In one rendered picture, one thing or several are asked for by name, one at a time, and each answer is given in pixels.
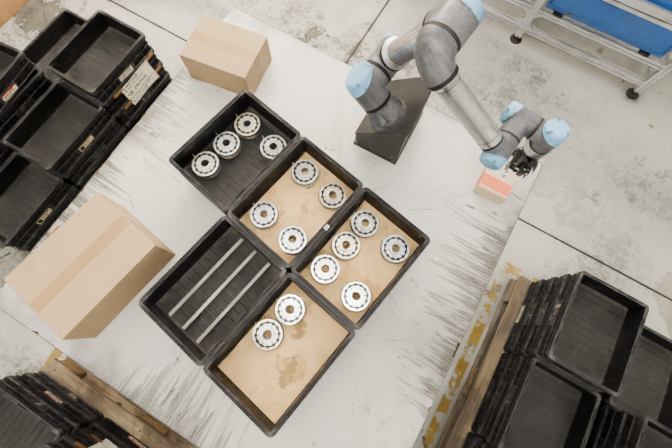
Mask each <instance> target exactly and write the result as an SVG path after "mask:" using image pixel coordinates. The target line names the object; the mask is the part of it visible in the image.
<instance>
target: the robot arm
mask: <svg viewBox="0 0 672 448"><path fill-rule="evenodd" d="M484 15H485V11H484V6H483V3H482V2H481V0H443V1H442V2H441V3H440V4H438V5H437V6H435V7H434V8H433V9H431V10H430V11H428V12H427V13H426V15H425V16H424V18H423V21H422V22H421V23H420V24H418V25H417V26H415V27H414V28H412V29H410V30H409V31H407V32H406V33H404V34H403V35H398V34H396V35H395V34H394V33H392V34H388V35H386V36H385V37H384V38H383V39H382V40H381V41H380V42H379V44H378V46H377V47H376V48H375V50H374V51H373V52H372V53H371V55H370V56H369V57H368V58H367V60H366V61H361V62H359V63H357V64H356V66H353V67H352V69H351V70H350V71H349V73H348V74H347V77H346V80H345V86H346V88H347V90H348V91H349V93H350V95H351V96H352V97H353V98H354V99H355V100H356V101H357V102H358V104H359V105H360V106H361V107H362V108H363V110H364V111H365V112H366V114H367V117H368V120H369V123H370V125H371V127H372V128H373V129H374V130H375V131H378V132H383V131H387V130H389V129H391V128H393V127H394V126H395V125H397V124H398V123H399V122H400V121H401V119H402V118H403V117H404V115H405V112H406V105H405V104H404V102H403V101H402V100H401V99H400V98H398V97H397V96H395V95H394V94H392V93H390V91H389V90H388V88H387V85H388V84H389V82H390V81H391V80H392V78H393V77H394V76H395V74H396V73H397V72H398V71H400V70H402V69H404V68H406V67H407V66H408V65H409V63H410V61H411V60H412V59H415V64H416V67H417V70H418V73H419V75H420V78H421V80H422V81H423V83H424V84H425V86H426V87H427V88H428V89H429V91H431V92H436V93H437V94H438V96H439V97H440V98H441V99H442V101H443V102H444V103H445V104H446V106H447V107H448V108H449V110H450V111H451V112H452V113H453V115H454V116H455V117H456V118H457V120H458V121H459V122H460V123H461V125H462V126H463V127H464V128H465V130H466V131H467V132H468V133H469V135H470V136H471V137H472V138H473V140H474V141H475V142H476V143H477V145H478V146H479V147H480V148H481V150H482V151H483V152H482V153H481V155H480V157H479V160H480V162H481V163H482V164H483V165H484V166H485V167H487V168H489V169H491V170H500V169H501V168H502V167H503V166H504V164H505V163H506V162H507V161H508V160H509V159H510V158H511V155H512V156H513V157H512V159H511V161H510V162H509V163H510V164H509V163H508V164H509V165H508V164H507V165H506V167H505V169H506V168H508V167H509V169H511V170H512V171H513V172H515V173H516V174H515V175H517V176H519V177H521V176H522V175H523V177H522V179H523V178H524V177H526V176H527V177H526V182H528V180H529V179H530V178H531V177H532V176H533V174H534V172H535V170H536V168H537V166H538V160H540V159H541V158H543V157H544V156H546V155H547V154H548V153H551V152H552V150H554V149H555V148H556V147H557V146H560V145H561V144H562V143H563V142H564V141H565V140H566V139H567V138H568V137H569V134H570V128H569V126H568V124H567V123H566V122H565V121H564V120H562V119H557V118H554V119H551V120H547V119H545V118H543V117H541V116H540V115H538V114H536V113H535V112H533V111H532V110H530V109H528V108H527V107H526V106H524V105H522V104H520V103H518V102H516V101H513V102H511V103H510V104H509V105H508V106H507V108H506V109H505V110H504V112H503V113H502V114H501V116H500V117H499V121H501V122H502V125H501V127H500V128H498V127H497V125H496V124H495V122H494V121H493V120H492V118H491V117H490V116H489V114H488V113H487V112H486V110H485V109H484V107H483V106H482V105H481V103H480V102H479V101H478V99H477V98H476V97H475V95H474V94H473V92H472V91H471V90H470V88H469V87H468V86H467V84H466V83H465V82H464V80H463V79H462V77H461V76H460V75H459V70H460V69H459V66H458V65H457V64H456V62H455V56H456V55H457V53H458V52H459V51H460V49H461V48H462V47H463V45H464V44H465V43H466V41H467V40H468V39H469V37H470V36H471V35H472V33H473V32H474V31H475V29H476V28H477V27H478V26H479V25H480V23H481V21H482V20H483V18H484ZM524 137H526V140H525V143H524V145H523V146H522V147H517V146H518V145H519V143H520V142H521V140H522V139H523V138H524ZM526 173H527V174H526ZM525 174H526V175H525Z"/></svg>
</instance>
